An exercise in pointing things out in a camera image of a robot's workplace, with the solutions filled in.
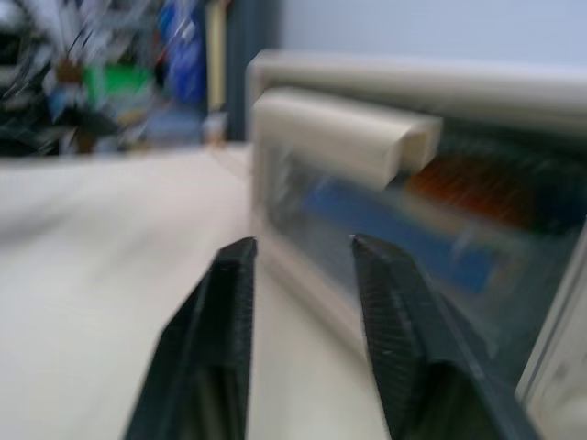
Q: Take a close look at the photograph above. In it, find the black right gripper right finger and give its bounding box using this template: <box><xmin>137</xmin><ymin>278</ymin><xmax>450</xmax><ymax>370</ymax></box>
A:
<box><xmin>349</xmin><ymin>234</ymin><xmax>543</xmax><ymax>440</ymax></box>

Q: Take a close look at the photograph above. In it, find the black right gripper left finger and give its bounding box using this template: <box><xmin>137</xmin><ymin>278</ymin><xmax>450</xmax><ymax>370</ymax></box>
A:
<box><xmin>122</xmin><ymin>236</ymin><xmax>258</xmax><ymax>440</ymax></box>

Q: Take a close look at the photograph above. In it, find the glass oven door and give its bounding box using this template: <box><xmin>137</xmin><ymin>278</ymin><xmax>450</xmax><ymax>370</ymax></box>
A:
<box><xmin>254</xmin><ymin>112</ymin><xmax>587</xmax><ymax>386</ymax></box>

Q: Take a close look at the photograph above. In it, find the cream toaster oven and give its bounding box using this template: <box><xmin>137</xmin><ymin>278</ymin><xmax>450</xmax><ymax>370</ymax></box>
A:
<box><xmin>246</xmin><ymin>49</ymin><xmax>587</xmax><ymax>440</ymax></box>

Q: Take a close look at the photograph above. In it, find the cluttered background shelf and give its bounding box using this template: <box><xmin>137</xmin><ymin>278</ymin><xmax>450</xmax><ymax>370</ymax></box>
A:
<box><xmin>0</xmin><ymin>0</ymin><xmax>212</xmax><ymax>157</ymax></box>

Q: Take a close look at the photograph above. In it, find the cream oven door handle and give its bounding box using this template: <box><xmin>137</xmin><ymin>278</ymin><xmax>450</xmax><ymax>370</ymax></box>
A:
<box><xmin>251</xmin><ymin>87</ymin><xmax>444</xmax><ymax>190</ymax></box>

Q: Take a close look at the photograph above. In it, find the grey vertical post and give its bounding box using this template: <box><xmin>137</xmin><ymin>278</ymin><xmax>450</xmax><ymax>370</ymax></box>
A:
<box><xmin>225</xmin><ymin>0</ymin><xmax>285</xmax><ymax>143</ymax></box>

